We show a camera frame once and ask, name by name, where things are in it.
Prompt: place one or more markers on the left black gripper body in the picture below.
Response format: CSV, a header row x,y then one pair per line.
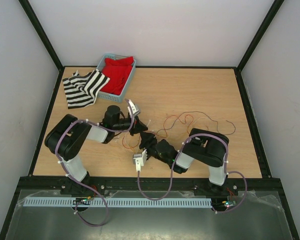
x,y
124,124

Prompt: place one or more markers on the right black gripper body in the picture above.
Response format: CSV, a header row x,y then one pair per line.
x,y
154,153

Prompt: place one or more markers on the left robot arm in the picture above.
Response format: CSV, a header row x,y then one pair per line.
x,y
66,139

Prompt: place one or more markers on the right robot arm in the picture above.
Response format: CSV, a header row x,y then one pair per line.
x,y
210,148

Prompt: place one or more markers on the black white striped cloth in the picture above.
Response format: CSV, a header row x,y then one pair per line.
x,y
82,91

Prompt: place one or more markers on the red cloth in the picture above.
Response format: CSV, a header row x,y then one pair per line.
x,y
118,72

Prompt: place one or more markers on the right circuit board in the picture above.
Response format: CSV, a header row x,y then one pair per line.
x,y
229,203

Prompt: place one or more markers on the circuit board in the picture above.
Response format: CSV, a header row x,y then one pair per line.
x,y
229,203
82,201

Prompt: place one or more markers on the left circuit board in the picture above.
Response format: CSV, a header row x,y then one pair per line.
x,y
82,201

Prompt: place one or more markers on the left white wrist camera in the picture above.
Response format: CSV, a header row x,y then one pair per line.
x,y
133,108

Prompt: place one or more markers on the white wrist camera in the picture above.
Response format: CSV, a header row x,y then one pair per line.
x,y
133,108
139,159

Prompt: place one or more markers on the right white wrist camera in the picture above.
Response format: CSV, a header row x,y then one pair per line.
x,y
139,159

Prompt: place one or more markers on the grey slotted cable duct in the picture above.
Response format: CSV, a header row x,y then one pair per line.
x,y
201,203

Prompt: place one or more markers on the black aluminium frame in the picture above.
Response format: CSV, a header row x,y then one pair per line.
x,y
267,183

